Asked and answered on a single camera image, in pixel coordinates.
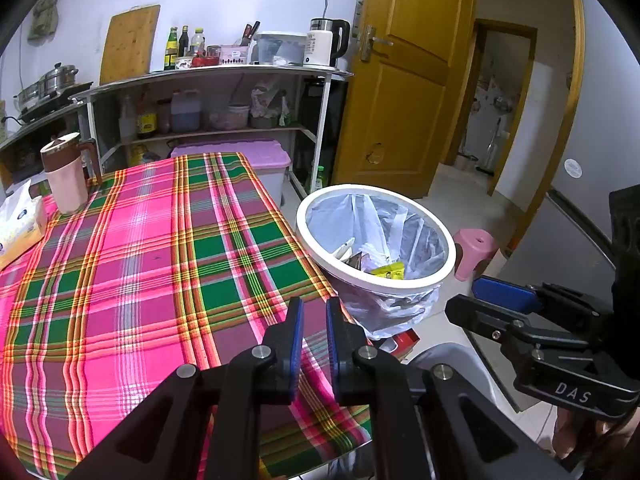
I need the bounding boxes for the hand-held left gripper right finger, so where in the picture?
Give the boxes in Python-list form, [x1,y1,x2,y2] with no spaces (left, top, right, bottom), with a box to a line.
[325,297,573,480]

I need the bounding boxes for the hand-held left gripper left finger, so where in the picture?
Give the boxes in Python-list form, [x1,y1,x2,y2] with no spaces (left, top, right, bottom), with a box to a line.
[65,296,306,480]

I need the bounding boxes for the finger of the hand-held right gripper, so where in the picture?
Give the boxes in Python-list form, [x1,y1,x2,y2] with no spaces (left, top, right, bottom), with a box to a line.
[471,275,616,331]
[444,293,601,361]

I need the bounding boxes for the white round trash bin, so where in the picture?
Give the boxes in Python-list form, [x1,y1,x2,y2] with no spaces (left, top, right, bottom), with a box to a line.
[295,184,457,341]

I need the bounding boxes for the yellow snack wrapper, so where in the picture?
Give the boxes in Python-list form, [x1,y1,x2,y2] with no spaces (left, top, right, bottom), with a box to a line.
[370,262,405,281]

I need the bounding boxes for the person's right hand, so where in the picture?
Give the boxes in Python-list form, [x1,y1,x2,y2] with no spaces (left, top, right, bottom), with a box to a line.
[551,402,640,466]

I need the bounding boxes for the pink plastic stool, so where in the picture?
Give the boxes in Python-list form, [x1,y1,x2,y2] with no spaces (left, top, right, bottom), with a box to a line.
[452,228,500,282]

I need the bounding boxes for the red white box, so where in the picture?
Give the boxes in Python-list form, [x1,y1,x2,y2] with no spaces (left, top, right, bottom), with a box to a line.
[377,330,421,361]

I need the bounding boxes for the clear plastic bin liner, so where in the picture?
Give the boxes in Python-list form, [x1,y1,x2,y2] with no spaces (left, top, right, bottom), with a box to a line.
[305,192,446,341]

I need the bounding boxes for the pink green plaid tablecloth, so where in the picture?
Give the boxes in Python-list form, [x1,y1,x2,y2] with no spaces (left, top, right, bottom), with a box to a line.
[0,151,373,480]

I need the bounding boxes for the storage box with pink lid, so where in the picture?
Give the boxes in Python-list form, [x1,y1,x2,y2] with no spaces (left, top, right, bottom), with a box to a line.
[170,139,292,206]

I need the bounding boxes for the wooden door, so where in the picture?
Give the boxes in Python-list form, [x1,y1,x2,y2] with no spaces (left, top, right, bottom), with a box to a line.
[332,0,476,200]

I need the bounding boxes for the round plastic tub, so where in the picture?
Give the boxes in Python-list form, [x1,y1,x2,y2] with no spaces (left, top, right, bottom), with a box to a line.
[207,105,251,131]

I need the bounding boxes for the white plastic bags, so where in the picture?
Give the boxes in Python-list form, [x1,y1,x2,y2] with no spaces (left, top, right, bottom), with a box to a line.
[250,85,291,128]

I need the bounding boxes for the dark liquid plastic jug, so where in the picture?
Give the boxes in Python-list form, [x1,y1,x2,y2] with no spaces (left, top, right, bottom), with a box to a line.
[170,89,202,133]

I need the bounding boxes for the brown bottle with yellow label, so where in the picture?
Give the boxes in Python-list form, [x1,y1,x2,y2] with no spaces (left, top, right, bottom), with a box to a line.
[135,92,158,140]

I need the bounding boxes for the pink brown pitcher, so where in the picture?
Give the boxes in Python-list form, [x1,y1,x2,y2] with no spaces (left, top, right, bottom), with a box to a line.
[40,132,103,213]

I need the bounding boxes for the white plastic bottle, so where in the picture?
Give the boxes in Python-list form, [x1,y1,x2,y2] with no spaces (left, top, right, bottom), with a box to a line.
[119,95,137,142]

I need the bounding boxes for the metal shelf unit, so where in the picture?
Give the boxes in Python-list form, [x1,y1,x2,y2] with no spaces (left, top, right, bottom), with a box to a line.
[69,64,353,201]

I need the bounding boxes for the clear lidded container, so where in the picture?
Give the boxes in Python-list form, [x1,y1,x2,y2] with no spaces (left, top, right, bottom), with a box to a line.
[255,31,307,66]

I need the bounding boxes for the pink utensil caddy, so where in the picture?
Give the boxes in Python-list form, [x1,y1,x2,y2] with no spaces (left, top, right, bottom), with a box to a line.
[220,45,250,66]

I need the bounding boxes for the white electric kettle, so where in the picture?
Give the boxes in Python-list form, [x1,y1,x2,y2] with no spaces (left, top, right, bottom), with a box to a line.
[305,17,351,68]

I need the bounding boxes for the yellow white tissue pack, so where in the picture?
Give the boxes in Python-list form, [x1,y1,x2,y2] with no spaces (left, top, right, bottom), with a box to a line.
[0,180,49,271]

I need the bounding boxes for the green bottle with yellow label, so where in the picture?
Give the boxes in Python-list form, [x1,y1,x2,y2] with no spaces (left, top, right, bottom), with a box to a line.
[164,27,180,72]

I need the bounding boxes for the wooden cutting board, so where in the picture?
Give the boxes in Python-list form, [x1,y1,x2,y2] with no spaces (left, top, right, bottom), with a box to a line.
[99,4,162,86]

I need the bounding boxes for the side counter shelf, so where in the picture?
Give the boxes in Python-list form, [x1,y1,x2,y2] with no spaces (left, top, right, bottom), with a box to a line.
[0,100,91,196]

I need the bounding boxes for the green hanging cloth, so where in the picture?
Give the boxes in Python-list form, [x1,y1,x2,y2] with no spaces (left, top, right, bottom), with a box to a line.
[27,0,60,41]

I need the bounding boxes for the metal door handle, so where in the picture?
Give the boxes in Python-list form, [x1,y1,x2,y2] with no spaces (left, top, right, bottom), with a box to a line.
[361,25,394,63]

